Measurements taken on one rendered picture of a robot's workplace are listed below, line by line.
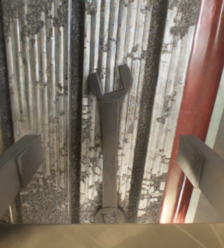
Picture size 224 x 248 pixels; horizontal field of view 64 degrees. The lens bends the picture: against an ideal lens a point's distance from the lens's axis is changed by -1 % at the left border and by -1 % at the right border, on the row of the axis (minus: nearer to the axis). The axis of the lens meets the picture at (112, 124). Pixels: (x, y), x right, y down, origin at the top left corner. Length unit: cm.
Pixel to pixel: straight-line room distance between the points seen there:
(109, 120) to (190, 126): 14
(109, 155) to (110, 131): 4
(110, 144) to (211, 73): 18
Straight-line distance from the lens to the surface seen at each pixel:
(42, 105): 27
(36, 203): 35
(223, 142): 94
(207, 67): 31
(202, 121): 31
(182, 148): 16
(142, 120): 27
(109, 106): 24
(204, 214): 114
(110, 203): 32
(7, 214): 39
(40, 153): 17
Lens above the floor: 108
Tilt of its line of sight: 72 degrees down
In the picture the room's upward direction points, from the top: 177 degrees clockwise
